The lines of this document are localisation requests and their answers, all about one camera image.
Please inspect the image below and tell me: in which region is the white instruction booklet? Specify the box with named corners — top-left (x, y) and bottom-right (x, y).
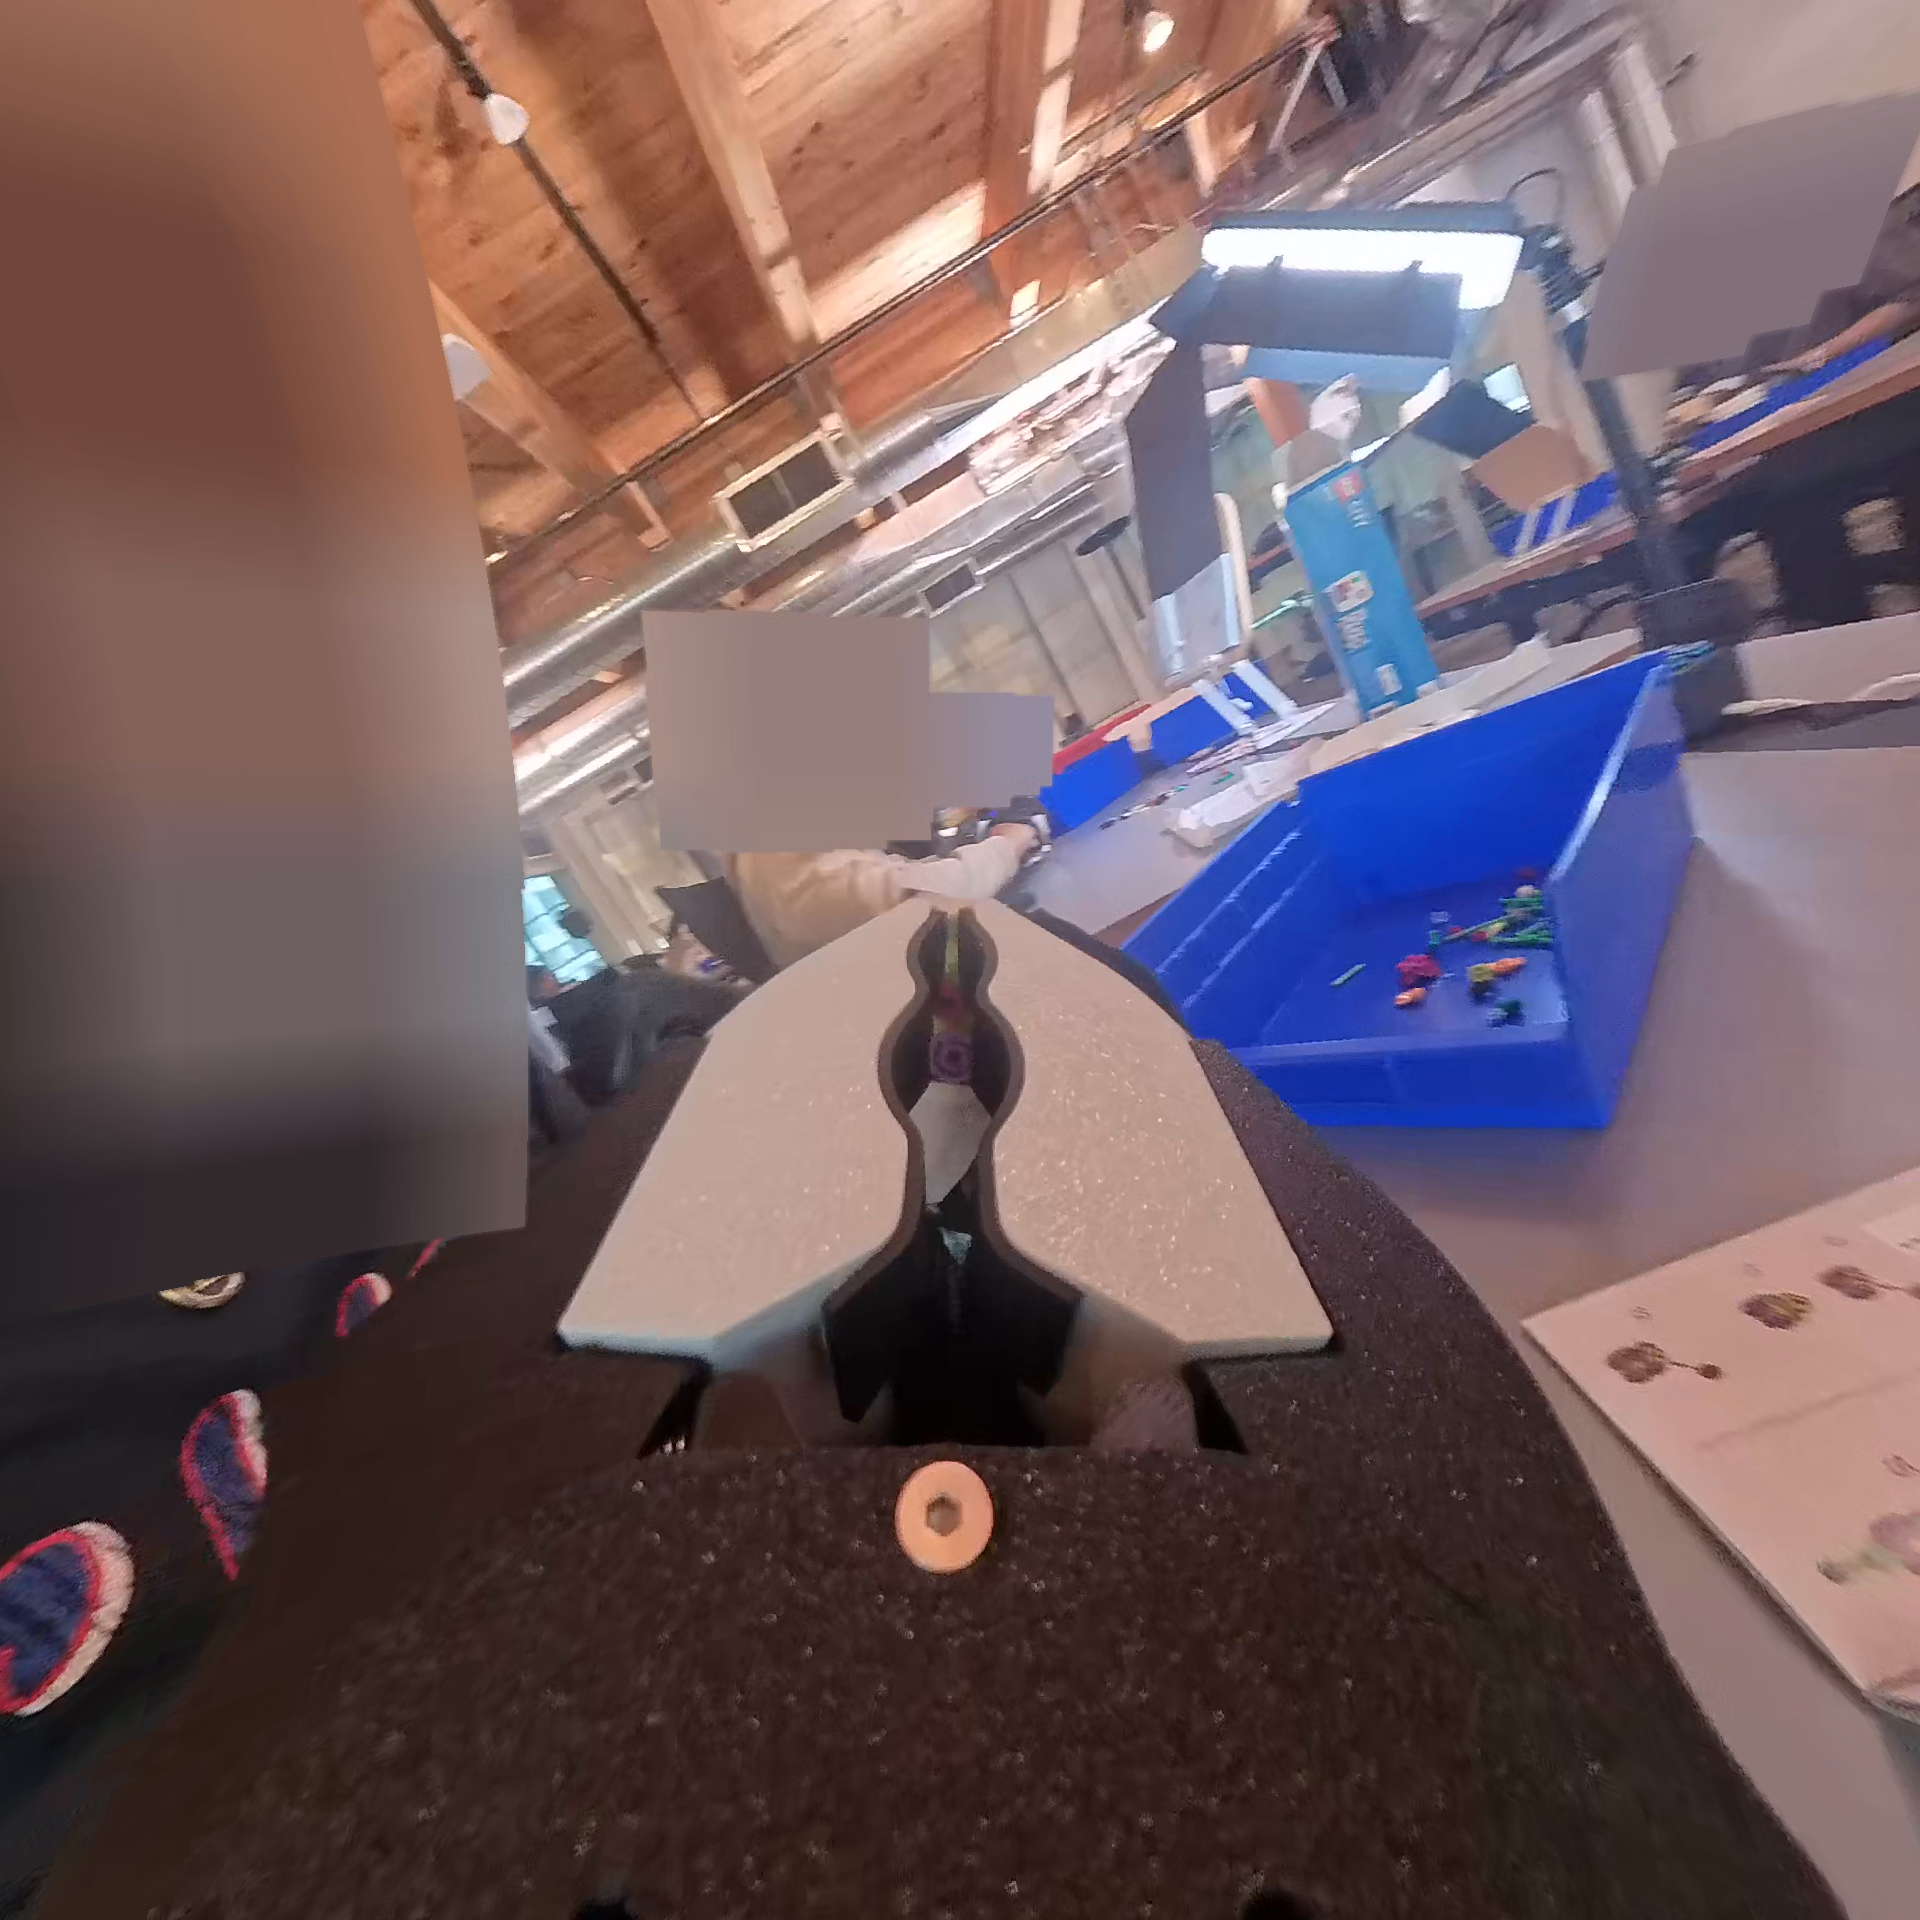
top-left (1524, 1169), bottom-right (1920, 1704)

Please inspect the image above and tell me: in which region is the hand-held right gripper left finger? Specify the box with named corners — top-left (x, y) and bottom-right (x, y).
top-left (562, 899), bottom-right (955, 1411)

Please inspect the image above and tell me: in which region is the person's dark clothing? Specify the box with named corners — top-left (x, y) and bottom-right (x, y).
top-left (0, 1157), bottom-right (541, 1905)

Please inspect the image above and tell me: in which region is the small blue plastic bin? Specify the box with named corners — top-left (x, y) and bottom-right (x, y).
top-left (1045, 666), bottom-right (1299, 835)

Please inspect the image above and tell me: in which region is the grey desk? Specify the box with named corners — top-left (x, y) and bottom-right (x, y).
top-left (1322, 614), bottom-right (1920, 1920)

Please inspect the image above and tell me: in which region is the bright studio light panel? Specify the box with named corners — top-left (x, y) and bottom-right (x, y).
top-left (1149, 205), bottom-right (1531, 368)

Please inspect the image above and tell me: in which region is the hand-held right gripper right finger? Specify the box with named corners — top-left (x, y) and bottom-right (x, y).
top-left (967, 899), bottom-right (1331, 1411)

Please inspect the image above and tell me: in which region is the black light stand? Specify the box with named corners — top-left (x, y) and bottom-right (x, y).
top-left (1516, 181), bottom-right (1728, 722)

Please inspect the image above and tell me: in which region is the blue printed carton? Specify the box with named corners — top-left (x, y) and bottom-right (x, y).
top-left (1284, 457), bottom-right (1443, 714)

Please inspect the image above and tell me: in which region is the pile of small toy bricks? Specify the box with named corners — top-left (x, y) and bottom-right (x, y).
top-left (1322, 879), bottom-right (1562, 1027)

